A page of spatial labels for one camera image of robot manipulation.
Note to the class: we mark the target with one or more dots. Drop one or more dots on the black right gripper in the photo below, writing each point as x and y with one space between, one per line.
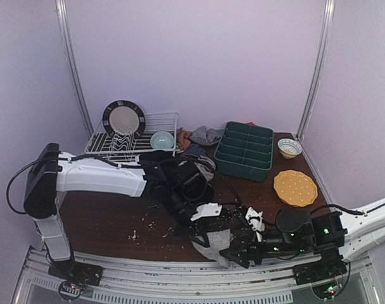
246 248

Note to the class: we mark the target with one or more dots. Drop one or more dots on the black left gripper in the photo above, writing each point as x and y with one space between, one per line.
206 228

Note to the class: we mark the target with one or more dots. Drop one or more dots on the grey boxer briefs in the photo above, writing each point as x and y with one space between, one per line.
218 240

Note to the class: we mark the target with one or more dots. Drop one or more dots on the green compartment tray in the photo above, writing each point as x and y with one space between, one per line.
245 151

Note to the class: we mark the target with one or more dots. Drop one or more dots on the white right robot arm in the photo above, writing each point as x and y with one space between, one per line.
338 237

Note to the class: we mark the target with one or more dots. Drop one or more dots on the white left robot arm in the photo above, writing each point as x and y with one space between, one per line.
178 185

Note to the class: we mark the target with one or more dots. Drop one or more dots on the beige striped underwear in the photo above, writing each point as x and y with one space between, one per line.
206 166

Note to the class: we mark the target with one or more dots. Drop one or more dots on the blue striped underwear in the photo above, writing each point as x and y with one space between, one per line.
194 152

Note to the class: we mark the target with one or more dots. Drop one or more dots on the brown crumpled underwear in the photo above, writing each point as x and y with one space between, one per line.
183 139

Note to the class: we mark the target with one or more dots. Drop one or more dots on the grey crumpled underwear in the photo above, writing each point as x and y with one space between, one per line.
206 136

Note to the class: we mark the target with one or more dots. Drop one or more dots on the yellow plate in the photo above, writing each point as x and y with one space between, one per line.
295 188

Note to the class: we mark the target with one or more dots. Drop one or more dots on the light blue bowl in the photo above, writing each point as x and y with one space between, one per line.
162 140

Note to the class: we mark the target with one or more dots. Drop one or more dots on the patterned white bowl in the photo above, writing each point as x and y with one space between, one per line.
289 148

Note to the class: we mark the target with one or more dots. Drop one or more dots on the black rimmed plate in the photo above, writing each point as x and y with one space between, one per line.
123 117

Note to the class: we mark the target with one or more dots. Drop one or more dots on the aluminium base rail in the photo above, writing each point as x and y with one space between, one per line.
136 281

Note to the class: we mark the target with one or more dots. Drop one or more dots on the white wire dish rack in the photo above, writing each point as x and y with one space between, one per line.
124 147

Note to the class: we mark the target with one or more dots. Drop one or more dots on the right aluminium frame post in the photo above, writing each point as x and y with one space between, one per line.
323 45

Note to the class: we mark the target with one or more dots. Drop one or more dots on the aluminium frame post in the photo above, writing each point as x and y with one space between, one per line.
70 57
323 45

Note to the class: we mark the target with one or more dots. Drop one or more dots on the left aluminium frame post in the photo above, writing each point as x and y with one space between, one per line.
70 57

